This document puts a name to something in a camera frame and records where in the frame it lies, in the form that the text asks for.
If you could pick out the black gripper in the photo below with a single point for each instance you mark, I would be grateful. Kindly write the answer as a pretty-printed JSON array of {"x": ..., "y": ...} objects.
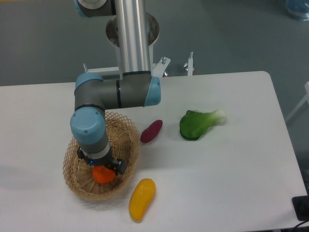
[{"x": 116, "y": 165}]

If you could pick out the orange fruit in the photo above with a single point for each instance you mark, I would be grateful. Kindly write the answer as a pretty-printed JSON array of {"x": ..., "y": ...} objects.
[{"x": 103, "y": 175}]

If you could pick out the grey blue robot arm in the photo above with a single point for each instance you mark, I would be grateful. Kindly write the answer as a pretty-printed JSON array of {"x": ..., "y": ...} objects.
[{"x": 132, "y": 30}]

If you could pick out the woven wicker basket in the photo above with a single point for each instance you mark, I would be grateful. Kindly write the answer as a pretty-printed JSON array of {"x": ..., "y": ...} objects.
[{"x": 125, "y": 140}]

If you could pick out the purple sweet potato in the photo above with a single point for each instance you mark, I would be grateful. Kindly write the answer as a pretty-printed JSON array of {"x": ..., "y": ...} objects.
[{"x": 151, "y": 131}]

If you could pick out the yellow mango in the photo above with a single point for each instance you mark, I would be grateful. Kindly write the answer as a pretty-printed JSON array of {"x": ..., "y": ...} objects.
[{"x": 141, "y": 199}]

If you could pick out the green bok choy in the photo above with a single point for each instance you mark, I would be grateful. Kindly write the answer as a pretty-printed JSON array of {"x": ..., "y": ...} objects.
[{"x": 195, "y": 124}]

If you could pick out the black device at edge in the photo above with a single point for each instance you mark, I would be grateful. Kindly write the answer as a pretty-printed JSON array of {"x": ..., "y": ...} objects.
[{"x": 301, "y": 207}]

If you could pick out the blue bag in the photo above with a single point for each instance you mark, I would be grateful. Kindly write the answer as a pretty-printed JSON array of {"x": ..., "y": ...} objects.
[{"x": 299, "y": 9}]

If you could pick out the white table leg bracket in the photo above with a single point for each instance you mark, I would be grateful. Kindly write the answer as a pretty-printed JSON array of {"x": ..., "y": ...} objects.
[{"x": 189, "y": 66}]

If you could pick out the white frame at right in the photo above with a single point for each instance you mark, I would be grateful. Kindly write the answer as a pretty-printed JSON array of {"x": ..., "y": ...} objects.
[{"x": 299, "y": 108}]

